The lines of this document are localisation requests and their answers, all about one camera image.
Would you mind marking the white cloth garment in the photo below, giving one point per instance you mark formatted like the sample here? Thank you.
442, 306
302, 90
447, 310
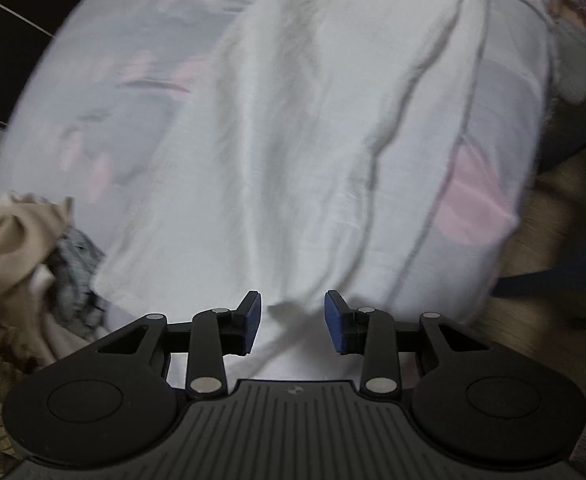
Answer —
283, 150

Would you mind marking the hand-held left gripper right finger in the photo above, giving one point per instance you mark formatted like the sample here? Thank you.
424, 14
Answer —
335, 322

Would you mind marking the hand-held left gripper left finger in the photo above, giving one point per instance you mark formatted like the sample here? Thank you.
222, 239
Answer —
251, 322

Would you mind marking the grey patterned cloth garment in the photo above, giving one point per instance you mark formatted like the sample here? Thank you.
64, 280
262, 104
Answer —
75, 280

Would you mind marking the beige cloth garment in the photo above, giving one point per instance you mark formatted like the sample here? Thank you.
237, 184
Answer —
15, 242

